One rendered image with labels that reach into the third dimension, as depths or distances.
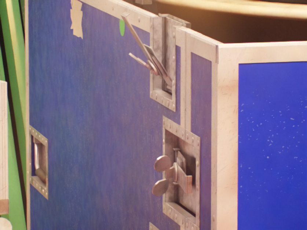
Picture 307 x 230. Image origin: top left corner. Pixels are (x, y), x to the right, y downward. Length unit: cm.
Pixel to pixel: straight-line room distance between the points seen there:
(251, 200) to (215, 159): 7
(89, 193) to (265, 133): 71
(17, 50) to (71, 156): 185
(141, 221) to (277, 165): 40
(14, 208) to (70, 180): 158
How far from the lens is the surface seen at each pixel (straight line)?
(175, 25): 266
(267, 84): 244
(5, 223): 220
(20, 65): 505
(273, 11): 282
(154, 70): 264
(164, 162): 260
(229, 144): 243
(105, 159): 299
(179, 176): 260
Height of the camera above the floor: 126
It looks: 9 degrees down
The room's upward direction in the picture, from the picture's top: straight up
